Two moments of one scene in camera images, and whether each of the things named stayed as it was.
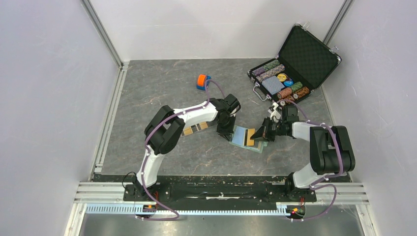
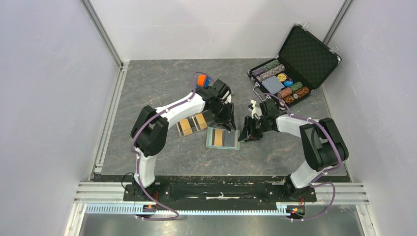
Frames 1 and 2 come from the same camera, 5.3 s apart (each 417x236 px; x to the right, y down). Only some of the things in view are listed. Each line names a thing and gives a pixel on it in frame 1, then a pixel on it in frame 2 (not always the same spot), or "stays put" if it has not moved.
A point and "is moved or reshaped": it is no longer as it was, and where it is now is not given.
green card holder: (241, 136) -> (222, 138)
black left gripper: (227, 132) stays put
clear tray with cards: (194, 128) stays put
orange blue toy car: (201, 80) stays put
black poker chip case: (303, 62) stays put
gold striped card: (251, 132) is moved or reshaped
